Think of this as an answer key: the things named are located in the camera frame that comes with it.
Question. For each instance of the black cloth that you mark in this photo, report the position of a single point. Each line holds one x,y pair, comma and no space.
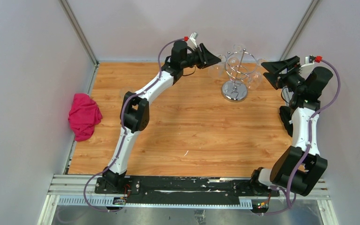
285,115

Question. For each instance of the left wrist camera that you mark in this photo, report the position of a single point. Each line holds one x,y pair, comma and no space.
191,40

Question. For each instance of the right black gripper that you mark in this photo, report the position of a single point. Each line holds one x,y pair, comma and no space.
275,78

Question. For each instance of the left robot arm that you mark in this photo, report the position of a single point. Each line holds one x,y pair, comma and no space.
135,111

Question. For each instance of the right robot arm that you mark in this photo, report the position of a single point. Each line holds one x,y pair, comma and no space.
301,165

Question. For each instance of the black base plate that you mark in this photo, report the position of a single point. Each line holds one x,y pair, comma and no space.
171,190

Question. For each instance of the pink cloth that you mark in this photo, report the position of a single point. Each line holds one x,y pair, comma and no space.
83,116

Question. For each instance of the aluminium frame rail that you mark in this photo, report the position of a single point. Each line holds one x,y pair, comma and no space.
80,190

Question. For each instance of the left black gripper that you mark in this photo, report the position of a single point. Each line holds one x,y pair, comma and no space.
205,58

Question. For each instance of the clear wine glass right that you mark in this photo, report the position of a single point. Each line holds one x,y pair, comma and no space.
255,78

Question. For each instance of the clear wine glass back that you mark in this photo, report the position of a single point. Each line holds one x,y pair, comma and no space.
237,48

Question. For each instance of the patterned clear wine glass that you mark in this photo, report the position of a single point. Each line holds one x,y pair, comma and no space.
125,90

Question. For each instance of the clear wine glass left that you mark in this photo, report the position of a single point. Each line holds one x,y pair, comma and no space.
216,71

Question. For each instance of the chrome wine glass rack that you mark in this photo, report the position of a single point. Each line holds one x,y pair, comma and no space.
239,65

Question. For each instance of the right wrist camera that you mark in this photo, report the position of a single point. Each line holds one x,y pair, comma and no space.
311,60

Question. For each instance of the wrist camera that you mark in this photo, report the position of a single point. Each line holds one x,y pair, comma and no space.
311,60
191,40

